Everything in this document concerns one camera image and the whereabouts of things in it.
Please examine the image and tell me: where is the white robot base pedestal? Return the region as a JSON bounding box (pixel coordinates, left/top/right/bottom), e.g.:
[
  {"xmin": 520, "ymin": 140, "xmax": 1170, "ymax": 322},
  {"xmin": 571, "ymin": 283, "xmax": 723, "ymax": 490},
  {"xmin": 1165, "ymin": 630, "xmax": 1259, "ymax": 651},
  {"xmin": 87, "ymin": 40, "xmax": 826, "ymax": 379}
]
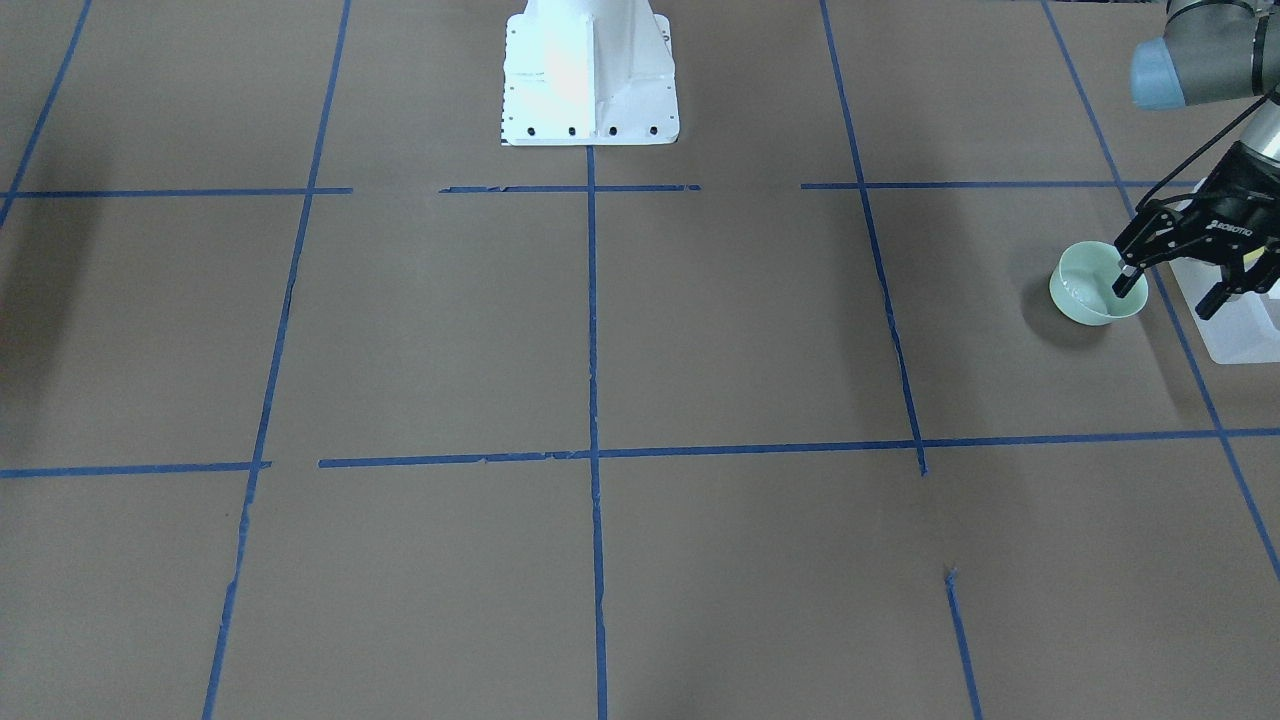
[{"xmin": 500, "ymin": 1, "xmax": 681, "ymax": 147}]

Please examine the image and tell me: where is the pale green ceramic bowl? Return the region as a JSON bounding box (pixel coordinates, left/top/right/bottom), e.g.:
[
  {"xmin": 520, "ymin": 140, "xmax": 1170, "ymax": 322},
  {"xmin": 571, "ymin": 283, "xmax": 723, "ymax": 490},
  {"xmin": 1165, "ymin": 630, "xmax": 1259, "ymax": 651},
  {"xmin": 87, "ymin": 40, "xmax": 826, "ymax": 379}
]
[{"xmin": 1048, "ymin": 241, "xmax": 1149, "ymax": 327}]

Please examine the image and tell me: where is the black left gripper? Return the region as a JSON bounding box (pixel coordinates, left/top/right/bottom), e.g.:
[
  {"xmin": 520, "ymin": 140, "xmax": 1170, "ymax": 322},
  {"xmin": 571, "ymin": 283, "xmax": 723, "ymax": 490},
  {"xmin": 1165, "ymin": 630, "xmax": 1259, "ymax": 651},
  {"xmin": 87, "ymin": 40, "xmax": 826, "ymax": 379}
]
[{"xmin": 1111, "ymin": 141, "xmax": 1279, "ymax": 320}]

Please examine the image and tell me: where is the translucent white plastic box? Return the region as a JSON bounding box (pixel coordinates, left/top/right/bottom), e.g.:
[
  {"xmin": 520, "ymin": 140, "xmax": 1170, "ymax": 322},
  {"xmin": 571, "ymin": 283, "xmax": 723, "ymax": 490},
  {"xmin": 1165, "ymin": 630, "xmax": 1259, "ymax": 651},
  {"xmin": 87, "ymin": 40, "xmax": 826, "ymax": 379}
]
[{"xmin": 1169, "ymin": 259, "xmax": 1279, "ymax": 365}]

